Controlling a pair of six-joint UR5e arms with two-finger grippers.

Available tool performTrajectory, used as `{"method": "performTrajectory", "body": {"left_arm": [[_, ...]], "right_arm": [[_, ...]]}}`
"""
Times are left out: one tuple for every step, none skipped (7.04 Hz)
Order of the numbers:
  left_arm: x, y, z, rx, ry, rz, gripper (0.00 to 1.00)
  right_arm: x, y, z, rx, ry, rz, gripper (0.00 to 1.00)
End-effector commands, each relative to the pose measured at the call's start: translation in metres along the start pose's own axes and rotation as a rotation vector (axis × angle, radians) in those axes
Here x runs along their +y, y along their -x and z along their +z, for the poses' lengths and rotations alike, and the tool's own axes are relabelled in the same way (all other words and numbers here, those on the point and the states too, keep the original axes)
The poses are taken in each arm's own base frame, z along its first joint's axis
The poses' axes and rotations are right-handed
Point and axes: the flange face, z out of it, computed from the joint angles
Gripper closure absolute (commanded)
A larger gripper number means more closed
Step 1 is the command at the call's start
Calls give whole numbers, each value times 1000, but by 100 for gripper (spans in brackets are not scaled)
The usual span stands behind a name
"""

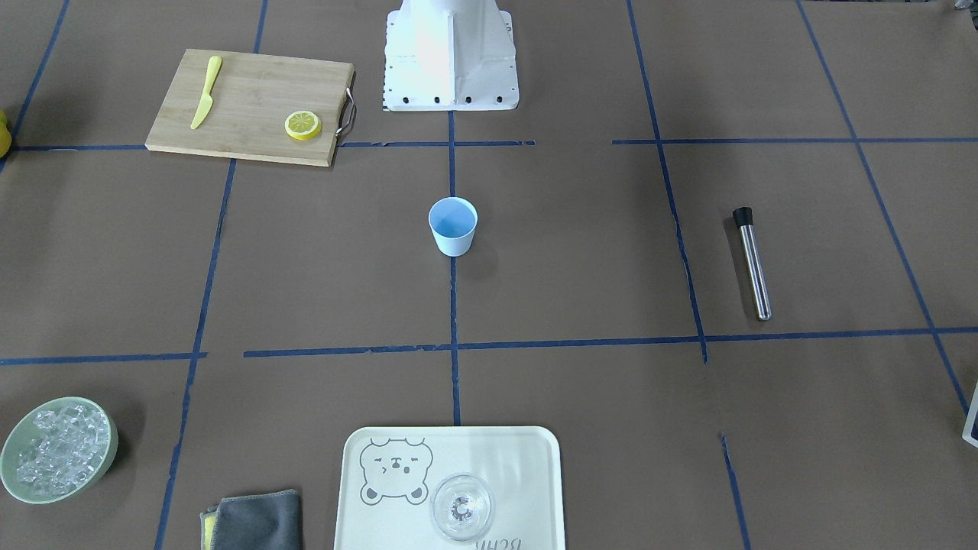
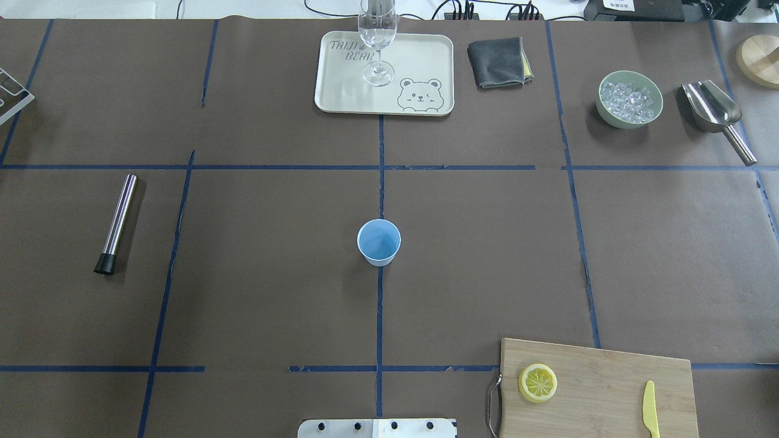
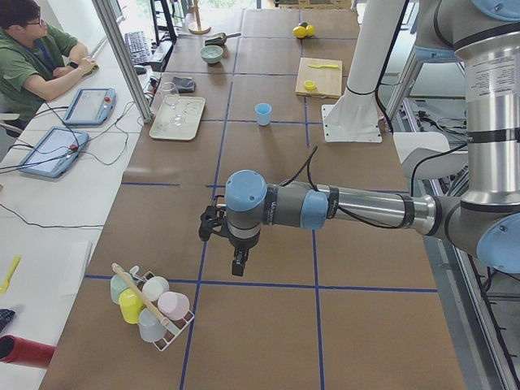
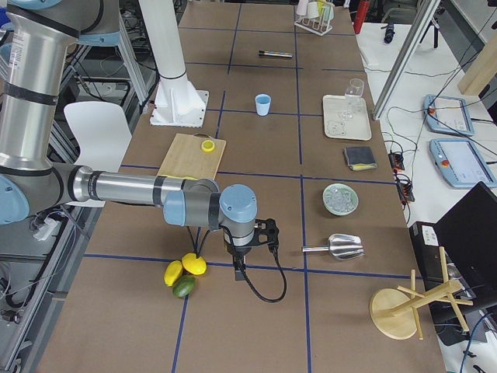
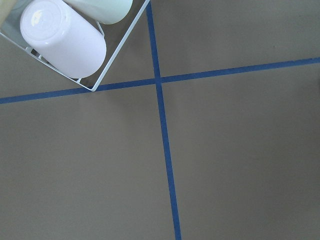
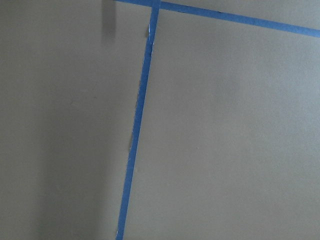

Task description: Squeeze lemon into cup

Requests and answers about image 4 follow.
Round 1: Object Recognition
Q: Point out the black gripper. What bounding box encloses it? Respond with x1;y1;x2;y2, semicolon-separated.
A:
231;218;279;281

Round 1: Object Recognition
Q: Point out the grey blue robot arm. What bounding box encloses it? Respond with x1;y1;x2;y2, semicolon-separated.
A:
1;1;279;281

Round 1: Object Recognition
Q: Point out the white robot arm column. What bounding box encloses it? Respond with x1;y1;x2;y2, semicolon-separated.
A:
139;0;186;79

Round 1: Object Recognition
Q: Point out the yellow lemon right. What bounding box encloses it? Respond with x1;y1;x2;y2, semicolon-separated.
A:
181;253;207;276

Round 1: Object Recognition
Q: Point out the yellow lemon left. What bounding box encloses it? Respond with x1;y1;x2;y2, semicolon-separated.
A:
163;260;183;287

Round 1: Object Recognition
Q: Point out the yellow lemon slice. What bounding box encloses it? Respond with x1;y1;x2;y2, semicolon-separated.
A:
201;140;216;152

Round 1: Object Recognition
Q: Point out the light blue plastic cup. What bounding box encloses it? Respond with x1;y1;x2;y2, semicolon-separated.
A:
255;93;272;117

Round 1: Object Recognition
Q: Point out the white cup drying rack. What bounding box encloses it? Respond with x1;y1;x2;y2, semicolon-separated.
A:
294;0;335;36

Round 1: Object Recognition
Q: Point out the steel ice scoop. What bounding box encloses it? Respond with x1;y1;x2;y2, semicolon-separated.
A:
301;233;364;261

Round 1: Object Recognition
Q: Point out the green bowl of ice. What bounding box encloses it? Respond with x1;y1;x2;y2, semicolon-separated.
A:
322;183;359;216

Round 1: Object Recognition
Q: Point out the green lime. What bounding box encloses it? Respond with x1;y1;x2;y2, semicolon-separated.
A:
172;275;196;298

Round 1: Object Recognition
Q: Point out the bamboo cutting board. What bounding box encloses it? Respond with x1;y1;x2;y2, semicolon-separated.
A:
157;134;227;180

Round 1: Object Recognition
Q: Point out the folded grey cloth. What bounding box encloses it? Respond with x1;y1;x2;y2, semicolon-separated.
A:
343;146;377;171

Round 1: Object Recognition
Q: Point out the cream bear serving tray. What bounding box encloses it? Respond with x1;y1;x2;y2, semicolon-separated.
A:
322;95;372;141

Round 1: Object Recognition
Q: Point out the black power strip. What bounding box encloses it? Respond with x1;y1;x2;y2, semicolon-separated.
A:
388;152;415;205

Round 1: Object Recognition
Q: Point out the wooden mug tree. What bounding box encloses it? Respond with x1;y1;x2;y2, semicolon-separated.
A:
369;246;473;340

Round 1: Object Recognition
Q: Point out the clear wine glass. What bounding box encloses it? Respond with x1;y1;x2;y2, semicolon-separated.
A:
345;78;364;113

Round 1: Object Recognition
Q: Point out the steel muddler black tip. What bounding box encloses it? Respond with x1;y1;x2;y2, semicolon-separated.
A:
258;50;293;60

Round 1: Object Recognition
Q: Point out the white chair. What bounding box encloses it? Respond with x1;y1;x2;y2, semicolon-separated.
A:
64;101;132;207

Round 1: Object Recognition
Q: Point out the black computer monitor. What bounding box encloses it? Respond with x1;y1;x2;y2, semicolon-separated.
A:
434;182;496;312

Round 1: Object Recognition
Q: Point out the blue teach pendant near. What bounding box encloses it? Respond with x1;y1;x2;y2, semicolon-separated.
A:
429;139;496;189

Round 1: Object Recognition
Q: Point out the blue teach pendant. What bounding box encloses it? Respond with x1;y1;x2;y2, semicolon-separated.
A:
422;94;474;136
429;139;496;189

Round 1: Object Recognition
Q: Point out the blue teach pendant far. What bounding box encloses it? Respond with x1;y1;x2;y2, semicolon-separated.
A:
422;94;474;136

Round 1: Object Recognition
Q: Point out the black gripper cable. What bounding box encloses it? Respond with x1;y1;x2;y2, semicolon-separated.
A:
236;243;288;303

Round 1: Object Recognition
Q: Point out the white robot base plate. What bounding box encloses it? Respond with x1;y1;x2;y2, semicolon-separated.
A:
150;75;209;128

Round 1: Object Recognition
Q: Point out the aluminium frame post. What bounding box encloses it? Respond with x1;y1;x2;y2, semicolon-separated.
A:
372;0;440;120

